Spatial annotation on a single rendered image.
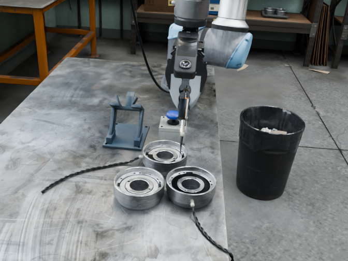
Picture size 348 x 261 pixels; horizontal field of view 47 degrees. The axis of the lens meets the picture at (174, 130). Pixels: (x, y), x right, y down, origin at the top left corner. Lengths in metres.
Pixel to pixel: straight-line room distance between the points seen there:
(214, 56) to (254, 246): 1.01
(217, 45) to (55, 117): 0.53
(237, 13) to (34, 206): 0.80
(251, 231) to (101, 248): 1.36
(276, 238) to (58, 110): 1.24
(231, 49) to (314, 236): 1.16
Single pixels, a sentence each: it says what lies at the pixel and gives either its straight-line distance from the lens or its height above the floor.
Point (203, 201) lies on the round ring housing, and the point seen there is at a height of 0.82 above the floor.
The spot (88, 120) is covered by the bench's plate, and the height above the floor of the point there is 0.80.
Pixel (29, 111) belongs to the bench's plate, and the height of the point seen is 0.80.
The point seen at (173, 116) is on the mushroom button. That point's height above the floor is 0.87.
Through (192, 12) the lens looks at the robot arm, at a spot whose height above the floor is 1.15.
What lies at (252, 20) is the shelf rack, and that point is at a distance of 4.27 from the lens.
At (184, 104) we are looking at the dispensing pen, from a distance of 0.93.
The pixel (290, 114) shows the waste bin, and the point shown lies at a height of 0.41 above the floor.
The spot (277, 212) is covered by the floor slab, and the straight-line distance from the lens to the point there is 2.19.
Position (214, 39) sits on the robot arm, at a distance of 1.26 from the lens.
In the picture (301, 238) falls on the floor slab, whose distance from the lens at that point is 2.07.
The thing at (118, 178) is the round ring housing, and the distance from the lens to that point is 0.86.
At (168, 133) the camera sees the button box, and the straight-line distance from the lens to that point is 1.03.
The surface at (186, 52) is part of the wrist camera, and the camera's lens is 0.85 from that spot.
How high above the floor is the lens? 1.32
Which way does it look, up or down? 28 degrees down
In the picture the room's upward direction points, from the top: 4 degrees clockwise
